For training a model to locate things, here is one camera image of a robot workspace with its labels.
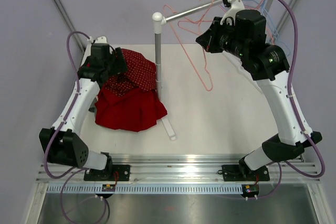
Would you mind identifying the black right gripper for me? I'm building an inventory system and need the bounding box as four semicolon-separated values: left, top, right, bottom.
197;17;248;60

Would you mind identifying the red polka dot garment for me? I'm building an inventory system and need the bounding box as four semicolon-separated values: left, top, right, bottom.
103;48;156;97

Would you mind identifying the red skirt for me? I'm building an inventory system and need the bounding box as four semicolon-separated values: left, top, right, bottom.
95;88;167;132

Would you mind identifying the light blue wire hanger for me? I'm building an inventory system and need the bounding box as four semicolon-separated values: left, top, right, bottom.
260;0;290;55

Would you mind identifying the grey pleated skirt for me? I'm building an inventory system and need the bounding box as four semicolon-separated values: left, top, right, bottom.
89;107;96;113

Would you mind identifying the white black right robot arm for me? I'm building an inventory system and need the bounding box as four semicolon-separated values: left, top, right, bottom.
196;9;322;180

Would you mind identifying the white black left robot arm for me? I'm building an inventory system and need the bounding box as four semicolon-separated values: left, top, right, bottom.
39;43;128;180

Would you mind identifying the silver clothes rack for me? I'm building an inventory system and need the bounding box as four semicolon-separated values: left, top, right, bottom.
152;0;284;141

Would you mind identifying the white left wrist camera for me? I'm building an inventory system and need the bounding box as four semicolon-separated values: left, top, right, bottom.
87;36;108;44

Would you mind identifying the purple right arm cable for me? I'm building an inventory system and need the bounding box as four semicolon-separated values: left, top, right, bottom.
235;0;326;179

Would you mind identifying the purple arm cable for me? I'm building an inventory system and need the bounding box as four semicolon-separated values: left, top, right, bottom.
235;0;326;179
43;31;110;222

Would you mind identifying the aluminium mounting rail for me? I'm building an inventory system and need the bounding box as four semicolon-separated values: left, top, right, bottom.
36;154;321;184

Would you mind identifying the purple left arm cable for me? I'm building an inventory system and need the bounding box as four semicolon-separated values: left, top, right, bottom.
43;31;110;222

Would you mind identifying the white slotted cable duct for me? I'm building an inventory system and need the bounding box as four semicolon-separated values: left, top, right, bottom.
47;183;243;195

